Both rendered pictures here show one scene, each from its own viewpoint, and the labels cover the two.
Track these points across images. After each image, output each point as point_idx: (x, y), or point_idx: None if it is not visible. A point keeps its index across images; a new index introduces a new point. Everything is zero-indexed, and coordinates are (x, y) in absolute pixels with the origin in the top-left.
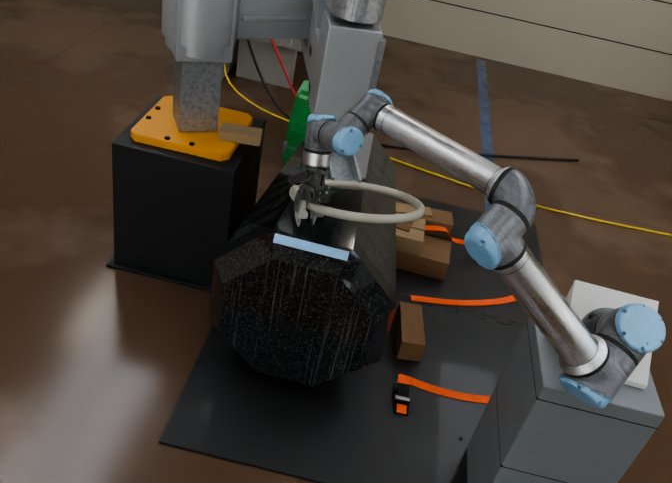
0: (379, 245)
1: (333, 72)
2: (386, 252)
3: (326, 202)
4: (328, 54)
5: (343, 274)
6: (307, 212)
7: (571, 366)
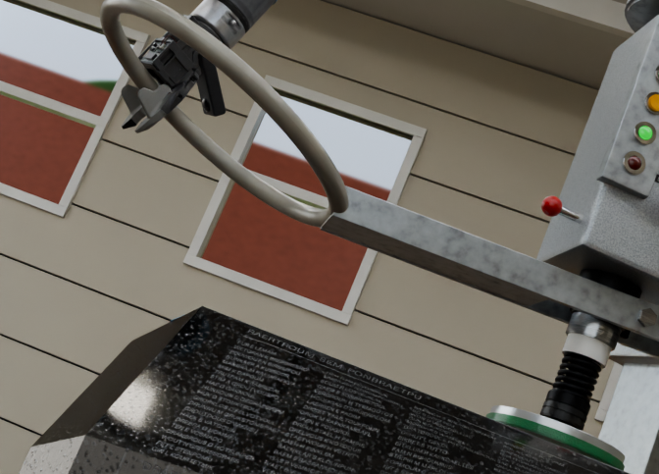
0: (313, 433)
1: (588, 135)
2: (310, 462)
3: (151, 64)
4: (594, 103)
5: (137, 341)
6: (130, 85)
7: None
